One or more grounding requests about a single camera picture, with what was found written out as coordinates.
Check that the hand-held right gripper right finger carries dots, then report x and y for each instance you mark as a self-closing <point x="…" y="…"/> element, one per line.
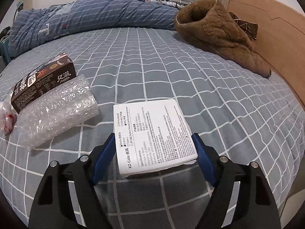
<point x="205" y="162"/>

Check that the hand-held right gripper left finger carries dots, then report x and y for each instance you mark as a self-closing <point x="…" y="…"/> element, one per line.
<point x="104" y="158"/>

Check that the white printed box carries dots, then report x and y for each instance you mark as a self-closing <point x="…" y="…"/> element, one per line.
<point x="152" y="133"/>

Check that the brown cookie box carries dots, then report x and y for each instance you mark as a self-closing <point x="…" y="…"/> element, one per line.
<point x="43" y="81"/>

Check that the clear bubble wrap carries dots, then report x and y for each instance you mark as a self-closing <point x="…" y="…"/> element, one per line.
<point x="57" y="114"/>

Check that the grey checked bed sheet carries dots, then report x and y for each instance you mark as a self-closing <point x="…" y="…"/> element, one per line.
<point x="166" y="76"/>

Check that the crumpled pink white bag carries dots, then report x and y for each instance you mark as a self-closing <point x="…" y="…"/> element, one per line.
<point x="7" y="120"/>

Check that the brown fleece coat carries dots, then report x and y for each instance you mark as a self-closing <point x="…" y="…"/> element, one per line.
<point x="214" y="33"/>

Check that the dark patterned cushion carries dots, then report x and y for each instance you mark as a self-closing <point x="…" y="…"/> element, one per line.
<point x="247" y="28"/>

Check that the wooden headboard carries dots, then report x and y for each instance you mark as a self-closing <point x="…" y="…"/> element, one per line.
<point x="281" y="40"/>

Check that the blue striped duvet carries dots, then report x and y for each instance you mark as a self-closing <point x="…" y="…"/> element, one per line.
<point x="95" y="14"/>

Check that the teal storage box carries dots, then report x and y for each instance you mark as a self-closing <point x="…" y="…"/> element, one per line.
<point x="4" y="52"/>

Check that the blue desk lamp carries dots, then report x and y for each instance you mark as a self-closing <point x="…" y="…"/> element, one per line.
<point x="19" y="5"/>

